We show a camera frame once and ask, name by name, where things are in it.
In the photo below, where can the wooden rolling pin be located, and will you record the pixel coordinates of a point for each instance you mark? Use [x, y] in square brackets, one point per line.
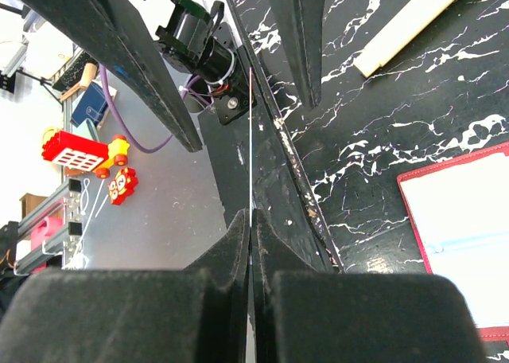
[397, 33]

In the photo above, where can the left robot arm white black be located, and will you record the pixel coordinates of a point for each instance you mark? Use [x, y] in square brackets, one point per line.
[187, 40]

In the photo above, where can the red toy fire truck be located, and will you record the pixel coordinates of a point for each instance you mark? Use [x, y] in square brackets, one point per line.
[78, 155]

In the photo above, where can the blue wallet in background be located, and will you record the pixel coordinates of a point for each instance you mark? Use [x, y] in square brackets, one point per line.
[92, 105]

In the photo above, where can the grey credit card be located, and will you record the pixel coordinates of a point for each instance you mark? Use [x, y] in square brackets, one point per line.
[250, 169]

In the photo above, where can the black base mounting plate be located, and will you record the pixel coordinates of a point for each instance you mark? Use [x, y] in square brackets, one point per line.
[280, 188]

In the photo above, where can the red leather card holder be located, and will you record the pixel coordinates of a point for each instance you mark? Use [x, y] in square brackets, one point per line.
[458, 210]

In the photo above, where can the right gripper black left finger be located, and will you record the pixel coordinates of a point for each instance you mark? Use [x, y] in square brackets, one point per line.
[197, 314]

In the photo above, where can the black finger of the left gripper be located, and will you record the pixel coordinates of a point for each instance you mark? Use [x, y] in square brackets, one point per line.
[114, 34]
[300, 27]

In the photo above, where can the red owl toy block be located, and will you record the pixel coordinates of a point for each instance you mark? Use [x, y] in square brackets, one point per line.
[122, 186]

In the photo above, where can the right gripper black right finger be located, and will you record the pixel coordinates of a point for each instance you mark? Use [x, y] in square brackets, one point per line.
[303, 315]

